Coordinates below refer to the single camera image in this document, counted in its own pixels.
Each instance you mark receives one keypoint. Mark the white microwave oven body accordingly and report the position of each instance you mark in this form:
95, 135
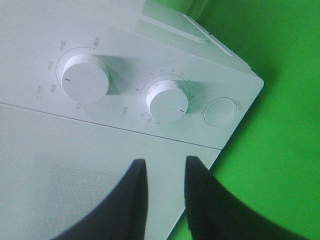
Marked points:
142, 42

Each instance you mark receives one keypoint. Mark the round door release button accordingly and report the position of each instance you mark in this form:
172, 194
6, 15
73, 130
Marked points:
220, 111

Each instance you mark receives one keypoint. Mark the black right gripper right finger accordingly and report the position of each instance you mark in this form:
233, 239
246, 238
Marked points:
214, 213

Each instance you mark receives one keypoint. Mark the white microwave door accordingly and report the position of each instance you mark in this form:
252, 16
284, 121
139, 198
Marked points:
55, 170

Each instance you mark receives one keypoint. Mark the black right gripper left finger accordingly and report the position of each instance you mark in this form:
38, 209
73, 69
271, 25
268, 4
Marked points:
122, 215

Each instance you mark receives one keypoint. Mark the white round knob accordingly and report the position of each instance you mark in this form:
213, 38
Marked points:
85, 78
167, 101

